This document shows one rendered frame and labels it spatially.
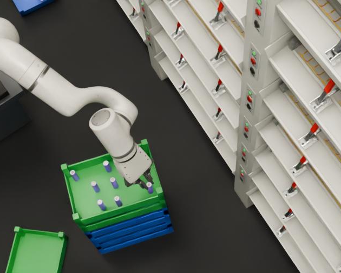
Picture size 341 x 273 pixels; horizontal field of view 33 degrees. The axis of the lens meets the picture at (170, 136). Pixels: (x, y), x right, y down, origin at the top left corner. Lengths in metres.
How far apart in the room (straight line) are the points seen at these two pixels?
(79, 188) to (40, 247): 0.48
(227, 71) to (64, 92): 0.49
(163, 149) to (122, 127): 0.79
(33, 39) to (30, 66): 1.22
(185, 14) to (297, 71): 0.65
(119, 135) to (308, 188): 0.55
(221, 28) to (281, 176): 0.51
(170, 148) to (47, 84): 0.94
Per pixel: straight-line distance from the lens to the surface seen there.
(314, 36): 1.11
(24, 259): 2.38
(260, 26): 1.26
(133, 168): 1.75
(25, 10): 2.93
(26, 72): 1.60
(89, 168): 1.99
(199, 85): 2.13
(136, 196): 1.92
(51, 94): 1.61
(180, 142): 2.42
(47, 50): 2.77
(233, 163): 2.20
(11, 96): 2.35
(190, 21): 1.82
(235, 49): 1.53
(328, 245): 1.74
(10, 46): 1.61
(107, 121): 1.61
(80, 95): 1.63
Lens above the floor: 2.21
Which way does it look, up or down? 65 degrees down
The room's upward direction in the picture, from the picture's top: 11 degrees counter-clockwise
